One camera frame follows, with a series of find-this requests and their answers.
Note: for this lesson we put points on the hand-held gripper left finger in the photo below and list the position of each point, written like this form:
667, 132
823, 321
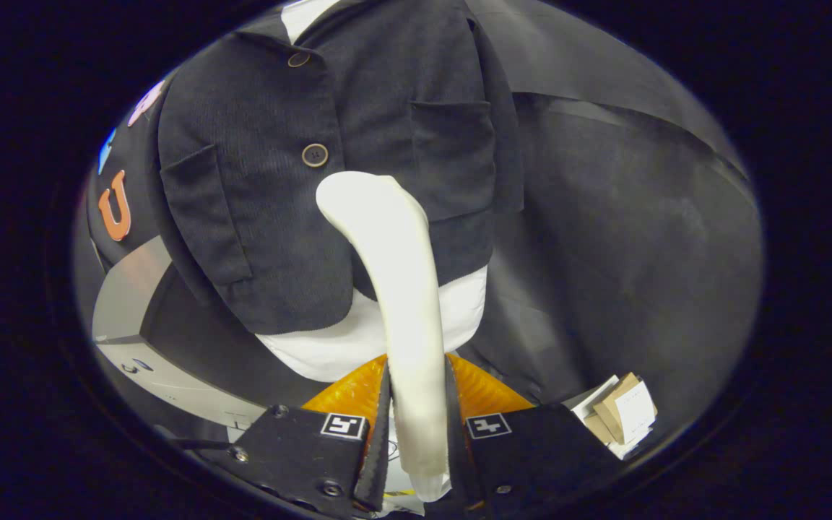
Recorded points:
380, 448

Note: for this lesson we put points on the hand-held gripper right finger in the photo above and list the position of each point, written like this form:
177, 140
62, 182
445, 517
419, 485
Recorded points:
458, 448

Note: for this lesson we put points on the white garment steamer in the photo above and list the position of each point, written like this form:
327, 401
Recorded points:
401, 289

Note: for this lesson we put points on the black button jacket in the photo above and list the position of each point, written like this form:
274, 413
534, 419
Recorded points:
264, 217

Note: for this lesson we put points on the cardboard box with papers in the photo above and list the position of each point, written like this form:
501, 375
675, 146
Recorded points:
618, 415

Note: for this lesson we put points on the grey drawer cabinet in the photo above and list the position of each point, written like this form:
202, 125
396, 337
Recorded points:
127, 289

